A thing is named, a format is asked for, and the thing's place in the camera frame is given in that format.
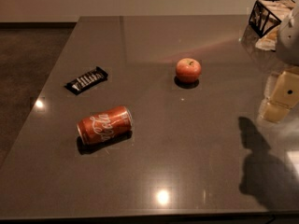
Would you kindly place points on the red apple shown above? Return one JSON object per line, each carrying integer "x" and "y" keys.
{"x": 188, "y": 70}

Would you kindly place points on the black candy bar wrapper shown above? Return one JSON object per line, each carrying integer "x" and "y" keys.
{"x": 87, "y": 80}

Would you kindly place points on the black wire basket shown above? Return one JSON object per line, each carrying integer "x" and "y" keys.
{"x": 268, "y": 14}

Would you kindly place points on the red coke can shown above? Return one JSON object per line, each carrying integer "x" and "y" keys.
{"x": 103, "y": 126}

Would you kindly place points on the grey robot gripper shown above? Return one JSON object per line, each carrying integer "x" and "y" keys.
{"x": 290, "y": 42}

